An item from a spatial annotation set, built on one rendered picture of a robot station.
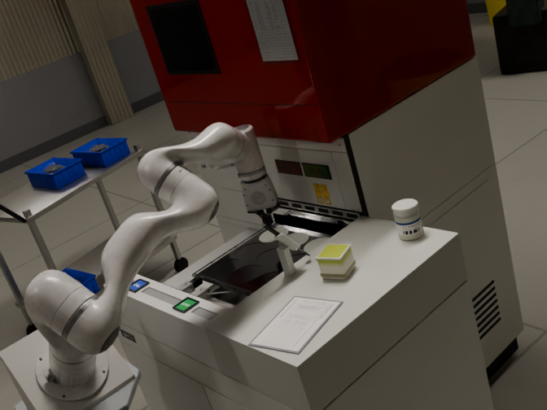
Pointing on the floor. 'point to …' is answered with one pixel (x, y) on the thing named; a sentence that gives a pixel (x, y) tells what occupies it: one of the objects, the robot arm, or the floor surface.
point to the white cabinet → (423, 390)
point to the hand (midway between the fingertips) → (267, 220)
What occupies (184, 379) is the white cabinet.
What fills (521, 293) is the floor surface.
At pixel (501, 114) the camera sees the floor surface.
